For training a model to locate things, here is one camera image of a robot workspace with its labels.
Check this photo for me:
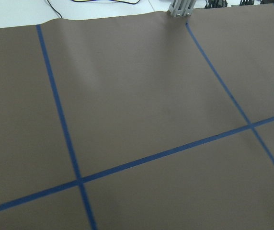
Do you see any aluminium frame post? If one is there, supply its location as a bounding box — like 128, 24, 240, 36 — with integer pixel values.
167, 0, 196, 17

